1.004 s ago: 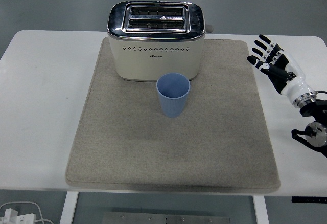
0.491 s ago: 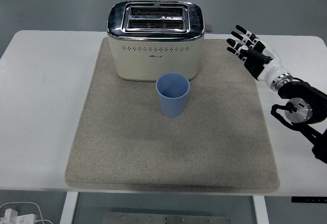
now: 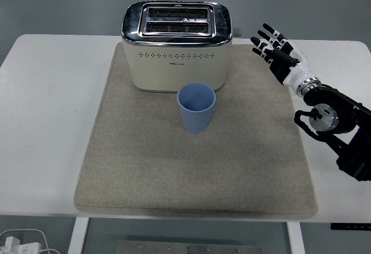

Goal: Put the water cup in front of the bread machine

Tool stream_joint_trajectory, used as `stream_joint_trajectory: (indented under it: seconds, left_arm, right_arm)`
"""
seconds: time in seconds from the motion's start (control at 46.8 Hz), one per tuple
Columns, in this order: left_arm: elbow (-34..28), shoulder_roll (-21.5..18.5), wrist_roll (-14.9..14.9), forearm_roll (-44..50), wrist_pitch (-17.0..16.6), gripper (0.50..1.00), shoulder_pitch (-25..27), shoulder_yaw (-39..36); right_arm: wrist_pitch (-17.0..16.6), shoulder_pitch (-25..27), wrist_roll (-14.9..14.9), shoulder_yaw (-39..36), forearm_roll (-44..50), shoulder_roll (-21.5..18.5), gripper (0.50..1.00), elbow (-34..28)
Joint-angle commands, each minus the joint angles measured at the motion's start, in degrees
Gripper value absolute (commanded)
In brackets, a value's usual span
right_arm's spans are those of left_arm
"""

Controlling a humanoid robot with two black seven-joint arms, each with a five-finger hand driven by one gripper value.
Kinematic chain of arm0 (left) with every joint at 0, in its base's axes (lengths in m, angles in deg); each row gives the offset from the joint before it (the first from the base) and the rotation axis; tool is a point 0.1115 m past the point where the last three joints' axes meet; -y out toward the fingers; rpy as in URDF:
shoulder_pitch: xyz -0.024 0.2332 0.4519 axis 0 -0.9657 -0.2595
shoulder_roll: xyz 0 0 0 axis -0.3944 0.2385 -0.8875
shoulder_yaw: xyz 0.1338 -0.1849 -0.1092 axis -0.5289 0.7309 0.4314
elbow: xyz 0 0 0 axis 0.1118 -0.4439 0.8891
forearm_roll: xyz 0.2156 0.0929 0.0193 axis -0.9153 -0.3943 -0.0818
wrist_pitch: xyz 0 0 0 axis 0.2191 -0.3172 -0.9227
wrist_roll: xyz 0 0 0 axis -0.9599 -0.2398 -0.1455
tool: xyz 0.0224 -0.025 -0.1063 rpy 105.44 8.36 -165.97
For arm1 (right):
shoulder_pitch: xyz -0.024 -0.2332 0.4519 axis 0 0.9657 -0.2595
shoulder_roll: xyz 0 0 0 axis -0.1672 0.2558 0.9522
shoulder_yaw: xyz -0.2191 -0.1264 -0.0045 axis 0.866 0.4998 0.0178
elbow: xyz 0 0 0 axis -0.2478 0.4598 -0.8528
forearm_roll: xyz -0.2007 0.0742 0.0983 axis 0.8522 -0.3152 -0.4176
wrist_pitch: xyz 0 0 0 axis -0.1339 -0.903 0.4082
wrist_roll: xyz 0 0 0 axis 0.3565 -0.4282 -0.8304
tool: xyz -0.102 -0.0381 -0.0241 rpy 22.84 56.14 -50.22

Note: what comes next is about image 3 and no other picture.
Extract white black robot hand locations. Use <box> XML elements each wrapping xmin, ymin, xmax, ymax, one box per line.
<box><xmin>250</xmin><ymin>23</ymin><xmax>313</xmax><ymax>86</ymax></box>

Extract blue ribbed water cup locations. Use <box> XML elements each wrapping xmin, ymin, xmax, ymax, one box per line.
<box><xmin>177</xmin><ymin>82</ymin><xmax>216</xmax><ymax>134</ymax></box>

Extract cream chrome two-slot toaster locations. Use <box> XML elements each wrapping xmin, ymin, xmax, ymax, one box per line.
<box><xmin>121</xmin><ymin>1</ymin><xmax>243</xmax><ymax>93</ymax></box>

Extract beige fabric table mat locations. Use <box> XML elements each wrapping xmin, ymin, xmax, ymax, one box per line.
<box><xmin>74</xmin><ymin>42</ymin><xmax>319</xmax><ymax>219</ymax></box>

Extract black table control panel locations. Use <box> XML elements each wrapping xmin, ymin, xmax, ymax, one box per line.
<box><xmin>330</xmin><ymin>223</ymin><xmax>371</xmax><ymax>231</ymax></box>

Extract white table leg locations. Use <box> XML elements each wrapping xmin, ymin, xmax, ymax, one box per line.
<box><xmin>286</xmin><ymin>222</ymin><xmax>305</xmax><ymax>254</ymax></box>
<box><xmin>67</xmin><ymin>217</ymin><xmax>90</xmax><ymax>254</ymax></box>

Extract grey metal plate with screws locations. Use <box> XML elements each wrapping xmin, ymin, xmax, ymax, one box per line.
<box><xmin>115</xmin><ymin>240</ymin><xmax>263</xmax><ymax>254</ymax></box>

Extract white power strip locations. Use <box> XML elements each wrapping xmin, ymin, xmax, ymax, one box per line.
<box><xmin>0</xmin><ymin>235</ymin><xmax>41</xmax><ymax>254</ymax></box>

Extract white cable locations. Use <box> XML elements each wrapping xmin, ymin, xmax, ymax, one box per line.
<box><xmin>0</xmin><ymin>228</ymin><xmax>61</xmax><ymax>254</ymax></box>

